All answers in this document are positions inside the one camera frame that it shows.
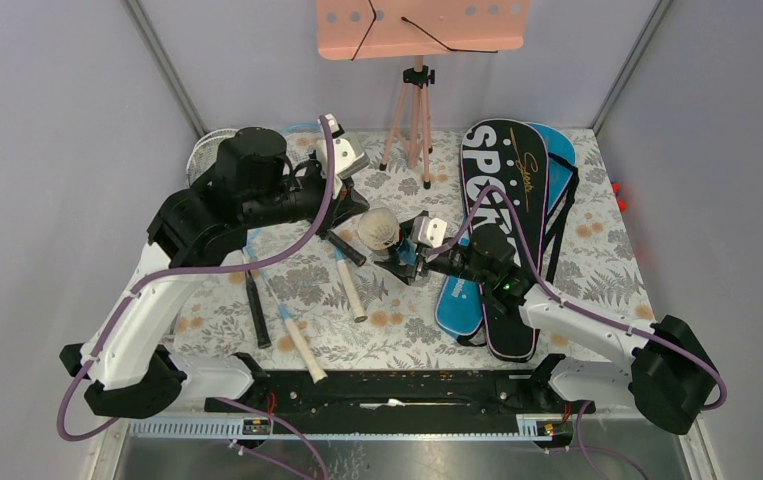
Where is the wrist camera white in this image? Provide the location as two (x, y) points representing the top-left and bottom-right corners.
(318, 113), (370, 180)
(409, 212), (448, 249)

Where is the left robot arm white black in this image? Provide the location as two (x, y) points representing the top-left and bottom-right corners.
(60, 117), (369, 419)

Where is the black sport racket bag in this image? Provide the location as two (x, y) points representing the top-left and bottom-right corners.
(459, 119), (552, 364)

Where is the white racket black grip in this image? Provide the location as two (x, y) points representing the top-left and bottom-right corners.
(186, 128), (369, 266)

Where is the pink music stand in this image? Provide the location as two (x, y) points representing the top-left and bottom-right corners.
(315, 0), (530, 189)

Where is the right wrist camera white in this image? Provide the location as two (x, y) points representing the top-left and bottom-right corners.
(409, 212), (448, 249)

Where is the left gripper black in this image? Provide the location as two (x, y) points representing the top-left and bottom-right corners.
(245, 159), (371, 240)

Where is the blue racket lower left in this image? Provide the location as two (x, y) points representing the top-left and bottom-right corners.
(188, 178), (329, 385)

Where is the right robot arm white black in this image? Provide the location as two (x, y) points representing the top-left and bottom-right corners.
(378, 225), (720, 435)

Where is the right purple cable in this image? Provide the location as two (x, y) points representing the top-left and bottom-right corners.
(427, 184), (729, 480)

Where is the blue racket bag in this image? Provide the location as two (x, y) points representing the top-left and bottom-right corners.
(435, 122), (578, 358)

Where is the blue racket white grip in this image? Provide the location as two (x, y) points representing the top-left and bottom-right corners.
(309, 124), (367, 323)

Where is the black shuttlecock tube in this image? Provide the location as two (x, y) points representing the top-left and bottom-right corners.
(357, 207), (416, 265)

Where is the floral table mat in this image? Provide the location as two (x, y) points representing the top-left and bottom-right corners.
(172, 129), (664, 370)

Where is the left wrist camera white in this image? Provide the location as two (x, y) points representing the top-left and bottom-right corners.
(318, 113), (370, 180)

